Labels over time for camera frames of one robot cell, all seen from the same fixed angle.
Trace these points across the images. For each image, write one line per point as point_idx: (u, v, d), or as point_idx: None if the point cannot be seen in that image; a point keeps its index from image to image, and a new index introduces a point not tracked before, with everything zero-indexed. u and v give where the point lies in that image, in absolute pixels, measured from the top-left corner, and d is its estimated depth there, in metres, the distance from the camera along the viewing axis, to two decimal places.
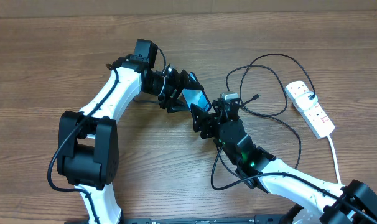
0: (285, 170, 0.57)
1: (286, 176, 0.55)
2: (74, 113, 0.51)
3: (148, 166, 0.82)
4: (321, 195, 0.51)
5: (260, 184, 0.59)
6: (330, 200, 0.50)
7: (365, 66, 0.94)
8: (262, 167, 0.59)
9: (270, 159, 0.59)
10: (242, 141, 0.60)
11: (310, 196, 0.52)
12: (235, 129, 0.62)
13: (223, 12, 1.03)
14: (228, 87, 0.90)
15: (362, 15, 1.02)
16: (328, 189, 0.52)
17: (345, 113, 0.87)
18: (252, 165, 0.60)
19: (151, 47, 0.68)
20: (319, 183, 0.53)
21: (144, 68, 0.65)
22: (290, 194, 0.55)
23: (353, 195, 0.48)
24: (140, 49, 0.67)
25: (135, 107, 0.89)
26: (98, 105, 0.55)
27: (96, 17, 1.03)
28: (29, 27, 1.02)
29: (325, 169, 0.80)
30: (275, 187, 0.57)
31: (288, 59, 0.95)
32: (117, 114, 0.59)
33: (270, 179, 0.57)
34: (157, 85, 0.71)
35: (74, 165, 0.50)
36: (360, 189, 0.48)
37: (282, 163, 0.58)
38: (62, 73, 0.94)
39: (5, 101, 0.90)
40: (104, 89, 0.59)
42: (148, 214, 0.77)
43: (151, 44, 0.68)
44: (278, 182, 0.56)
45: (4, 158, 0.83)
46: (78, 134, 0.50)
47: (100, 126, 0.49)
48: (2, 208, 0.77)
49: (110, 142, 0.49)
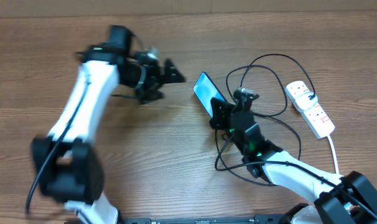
0: (290, 159, 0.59)
1: (289, 165, 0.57)
2: (43, 138, 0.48)
3: (148, 166, 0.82)
4: (320, 183, 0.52)
5: (265, 173, 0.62)
6: (326, 187, 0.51)
7: (366, 66, 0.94)
8: (269, 157, 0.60)
9: (277, 150, 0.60)
10: (251, 129, 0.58)
11: (308, 183, 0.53)
12: (246, 117, 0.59)
13: (224, 12, 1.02)
14: (228, 87, 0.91)
15: (363, 15, 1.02)
16: (327, 178, 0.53)
17: (345, 114, 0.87)
18: (259, 156, 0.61)
19: (124, 33, 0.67)
20: (319, 172, 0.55)
21: (117, 56, 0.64)
22: (291, 182, 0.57)
23: (350, 185, 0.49)
24: (114, 35, 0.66)
25: (137, 106, 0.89)
26: (69, 122, 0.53)
27: (96, 17, 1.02)
28: (29, 27, 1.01)
29: (325, 169, 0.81)
30: (277, 177, 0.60)
31: (288, 60, 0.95)
32: (93, 122, 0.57)
33: (274, 168, 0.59)
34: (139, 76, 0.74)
35: (56, 188, 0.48)
36: (358, 180, 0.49)
37: (288, 155, 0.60)
38: (62, 73, 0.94)
39: (5, 101, 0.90)
40: (74, 98, 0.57)
42: (149, 214, 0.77)
43: (125, 31, 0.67)
44: (280, 170, 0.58)
45: (4, 158, 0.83)
46: (53, 159, 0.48)
47: (73, 149, 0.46)
48: (2, 208, 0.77)
49: (86, 165, 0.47)
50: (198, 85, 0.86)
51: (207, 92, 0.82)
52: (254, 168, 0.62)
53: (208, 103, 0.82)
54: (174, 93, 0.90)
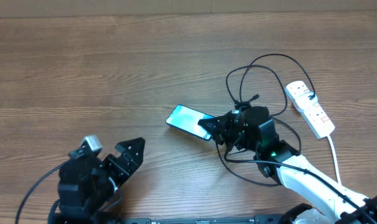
0: (307, 167, 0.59)
1: (307, 173, 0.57)
2: None
3: (148, 166, 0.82)
4: (341, 200, 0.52)
5: (277, 175, 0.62)
6: (348, 206, 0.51)
7: (365, 66, 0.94)
8: (283, 158, 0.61)
9: (293, 153, 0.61)
10: (265, 126, 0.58)
11: (328, 200, 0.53)
12: (260, 114, 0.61)
13: (223, 12, 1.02)
14: (228, 87, 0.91)
15: (363, 15, 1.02)
16: (349, 196, 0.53)
17: (345, 114, 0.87)
18: (273, 155, 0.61)
19: (78, 193, 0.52)
20: (340, 188, 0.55)
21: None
22: (307, 191, 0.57)
23: (374, 208, 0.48)
24: (70, 201, 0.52)
25: (137, 107, 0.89)
26: None
27: (96, 17, 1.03)
28: (29, 27, 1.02)
29: (325, 169, 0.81)
30: (291, 182, 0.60)
31: (288, 59, 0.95)
32: None
33: (288, 173, 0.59)
34: (102, 183, 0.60)
35: None
36: None
37: (304, 162, 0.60)
38: (62, 73, 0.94)
39: (5, 101, 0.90)
40: None
42: (148, 214, 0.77)
43: (79, 191, 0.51)
44: (297, 178, 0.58)
45: (4, 158, 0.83)
46: None
47: None
48: (2, 208, 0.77)
49: None
50: (173, 117, 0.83)
51: (190, 117, 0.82)
52: (265, 167, 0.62)
53: (195, 127, 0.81)
54: (174, 93, 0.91)
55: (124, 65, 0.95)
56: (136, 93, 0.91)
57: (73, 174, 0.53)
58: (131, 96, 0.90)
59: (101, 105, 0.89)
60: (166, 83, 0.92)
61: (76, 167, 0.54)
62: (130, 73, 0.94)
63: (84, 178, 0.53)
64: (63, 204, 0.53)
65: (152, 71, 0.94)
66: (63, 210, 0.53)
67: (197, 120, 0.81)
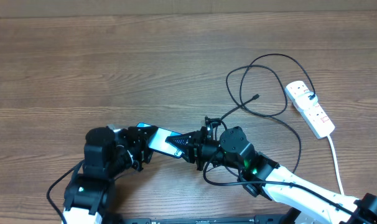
0: (290, 179, 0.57)
1: (293, 186, 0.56)
2: None
3: (148, 166, 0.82)
4: (335, 209, 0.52)
5: (264, 192, 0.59)
6: (343, 215, 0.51)
7: (365, 66, 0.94)
8: (265, 173, 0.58)
9: (273, 166, 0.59)
10: (245, 152, 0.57)
11: (322, 211, 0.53)
12: (236, 137, 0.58)
13: (223, 12, 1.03)
14: (228, 88, 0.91)
15: (363, 15, 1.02)
16: (341, 203, 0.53)
17: (344, 114, 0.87)
18: (255, 173, 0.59)
19: (102, 154, 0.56)
20: (330, 195, 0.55)
21: (102, 193, 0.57)
22: (299, 206, 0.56)
23: (367, 210, 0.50)
24: (94, 160, 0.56)
25: (136, 107, 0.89)
26: None
27: (96, 17, 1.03)
28: (29, 27, 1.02)
29: (325, 169, 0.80)
30: (280, 198, 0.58)
31: (288, 59, 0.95)
32: None
33: (275, 190, 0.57)
34: (122, 154, 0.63)
35: None
36: (374, 203, 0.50)
37: (286, 172, 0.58)
38: (62, 73, 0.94)
39: (5, 101, 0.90)
40: None
42: (149, 214, 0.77)
43: (102, 152, 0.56)
44: (285, 193, 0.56)
45: (4, 158, 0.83)
46: None
47: None
48: (2, 208, 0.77)
49: None
50: None
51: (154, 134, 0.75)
52: (252, 186, 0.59)
53: (162, 144, 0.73)
54: (174, 93, 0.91)
55: (124, 65, 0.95)
56: (135, 93, 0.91)
57: (98, 139, 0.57)
58: (131, 96, 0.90)
59: (101, 105, 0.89)
60: (165, 83, 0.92)
61: (101, 133, 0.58)
62: (130, 73, 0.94)
63: (108, 142, 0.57)
64: (87, 163, 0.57)
65: (152, 71, 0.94)
66: (86, 170, 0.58)
67: (163, 137, 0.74)
